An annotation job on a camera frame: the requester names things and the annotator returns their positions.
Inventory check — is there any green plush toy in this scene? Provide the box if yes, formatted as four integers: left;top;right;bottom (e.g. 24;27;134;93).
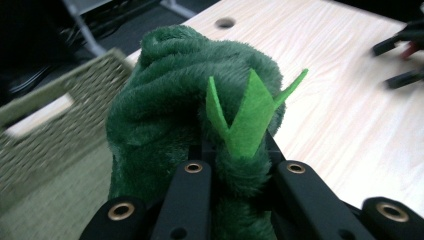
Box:
105;24;310;240

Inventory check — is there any grey metal stand leg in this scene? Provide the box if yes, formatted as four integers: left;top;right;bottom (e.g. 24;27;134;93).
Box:
159;0;198;20
61;0;108;57

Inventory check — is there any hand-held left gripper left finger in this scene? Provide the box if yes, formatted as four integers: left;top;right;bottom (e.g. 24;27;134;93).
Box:
187;139;218;165

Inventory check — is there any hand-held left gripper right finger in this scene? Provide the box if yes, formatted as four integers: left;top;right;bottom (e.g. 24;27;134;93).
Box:
264;130;287;165

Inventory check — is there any olive woven basket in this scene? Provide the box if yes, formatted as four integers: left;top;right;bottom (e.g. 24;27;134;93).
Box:
0;47;136;240

